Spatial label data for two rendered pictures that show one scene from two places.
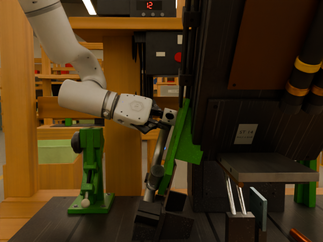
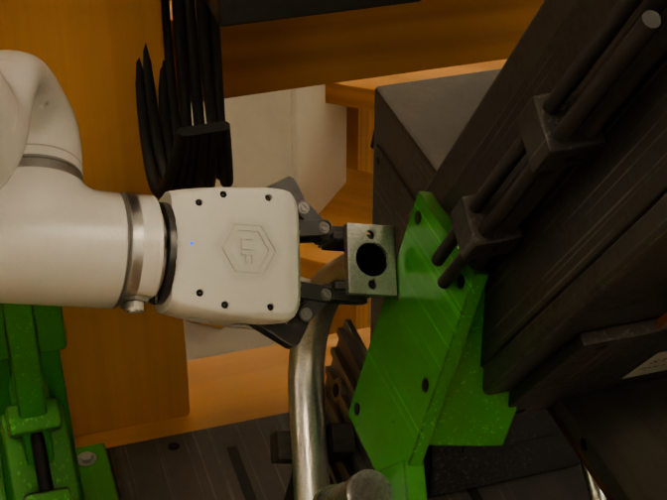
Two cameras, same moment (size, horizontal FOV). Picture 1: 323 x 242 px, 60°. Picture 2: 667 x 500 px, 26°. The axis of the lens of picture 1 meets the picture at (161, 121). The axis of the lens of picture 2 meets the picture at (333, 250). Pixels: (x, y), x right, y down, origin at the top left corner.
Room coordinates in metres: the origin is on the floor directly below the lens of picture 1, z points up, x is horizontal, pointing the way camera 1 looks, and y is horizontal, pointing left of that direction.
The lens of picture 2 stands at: (-0.05, 0.25, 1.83)
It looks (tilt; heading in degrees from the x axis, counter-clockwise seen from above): 33 degrees down; 344
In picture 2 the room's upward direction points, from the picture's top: straight up
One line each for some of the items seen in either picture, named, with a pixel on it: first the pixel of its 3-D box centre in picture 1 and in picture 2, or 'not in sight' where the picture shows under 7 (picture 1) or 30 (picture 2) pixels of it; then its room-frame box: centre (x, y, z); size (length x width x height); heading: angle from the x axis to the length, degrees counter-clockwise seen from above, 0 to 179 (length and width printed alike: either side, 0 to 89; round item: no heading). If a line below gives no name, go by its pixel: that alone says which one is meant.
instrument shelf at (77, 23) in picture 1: (198, 31); not in sight; (1.09, -0.14, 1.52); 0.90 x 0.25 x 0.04; 91
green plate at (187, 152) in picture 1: (187, 135); (452, 342); (0.76, -0.07, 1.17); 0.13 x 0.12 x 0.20; 91
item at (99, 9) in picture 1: (119, 7); not in sight; (1.04, 0.15, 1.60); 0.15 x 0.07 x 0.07; 91
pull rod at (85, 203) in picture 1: (86, 197); not in sight; (0.86, 0.24, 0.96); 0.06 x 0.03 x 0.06; 1
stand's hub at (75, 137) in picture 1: (76, 142); not in sight; (0.94, 0.29, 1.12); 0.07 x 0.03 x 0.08; 1
